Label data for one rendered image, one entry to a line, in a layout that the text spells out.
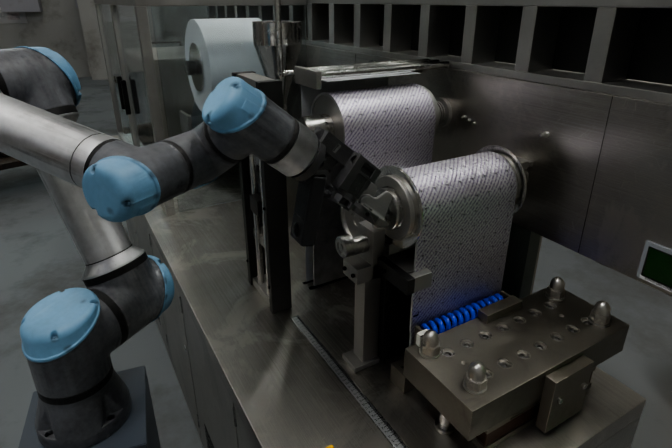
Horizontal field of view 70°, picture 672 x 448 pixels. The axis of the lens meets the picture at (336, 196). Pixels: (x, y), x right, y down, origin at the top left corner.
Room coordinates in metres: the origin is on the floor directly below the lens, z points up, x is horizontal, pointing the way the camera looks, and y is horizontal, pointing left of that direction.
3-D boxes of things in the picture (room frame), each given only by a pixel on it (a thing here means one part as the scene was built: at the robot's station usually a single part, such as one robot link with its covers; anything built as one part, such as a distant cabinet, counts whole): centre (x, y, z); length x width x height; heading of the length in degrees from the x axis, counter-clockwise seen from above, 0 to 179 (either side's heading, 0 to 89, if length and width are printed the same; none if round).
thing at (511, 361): (0.69, -0.33, 1.00); 0.40 x 0.16 x 0.06; 120
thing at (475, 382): (0.57, -0.22, 1.05); 0.04 x 0.04 x 0.04
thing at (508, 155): (0.90, -0.32, 1.25); 0.15 x 0.01 x 0.15; 30
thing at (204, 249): (1.60, 0.34, 0.88); 2.52 x 0.66 x 0.04; 30
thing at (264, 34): (1.44, 0.17, 1.50); 0.14 x 0.14 x 0.06
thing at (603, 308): (0.74, -0.49, 1.05); 0.04 x 0.04 x 0.04
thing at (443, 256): (0.78, -0.24, 1.11); 0.23 x 0.01 x 0.18; 120
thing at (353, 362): (0.78, -0.05, 1.05); 0.06 x 0.05 x 0.31; 120
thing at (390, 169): (0.77, -0.10, 1.25); 0.15 x 0.01 x 0.15; 30
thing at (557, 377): (0.62, -0.39, 0.96); 0.10 x 0.03 x 0.11; 120
